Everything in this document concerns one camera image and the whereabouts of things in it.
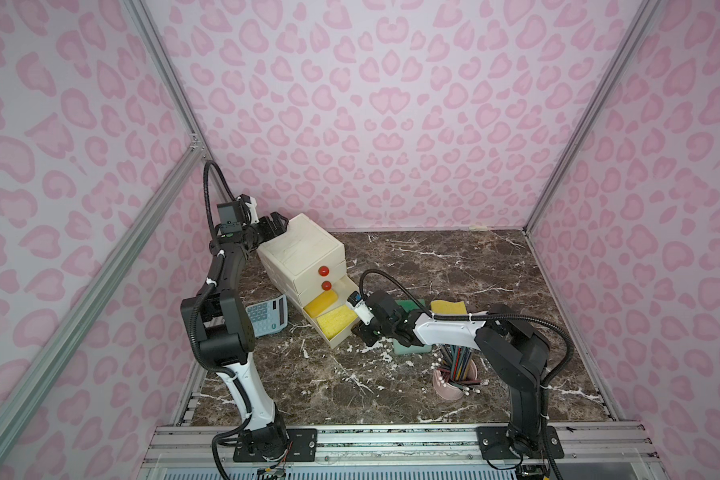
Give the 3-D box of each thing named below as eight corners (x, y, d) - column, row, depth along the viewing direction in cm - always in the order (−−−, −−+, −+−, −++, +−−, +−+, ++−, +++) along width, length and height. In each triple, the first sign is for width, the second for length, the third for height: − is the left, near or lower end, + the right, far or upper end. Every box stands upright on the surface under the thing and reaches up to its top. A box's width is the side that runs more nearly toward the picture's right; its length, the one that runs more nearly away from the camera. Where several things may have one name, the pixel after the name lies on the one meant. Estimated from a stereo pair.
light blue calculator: (252, 340, 93) (248, 334, 90) (249, 310, 100) (246, 304, 97) (291, 329, 96) (289, 323, 93) (286, 300, 102) (284, 294, 99)
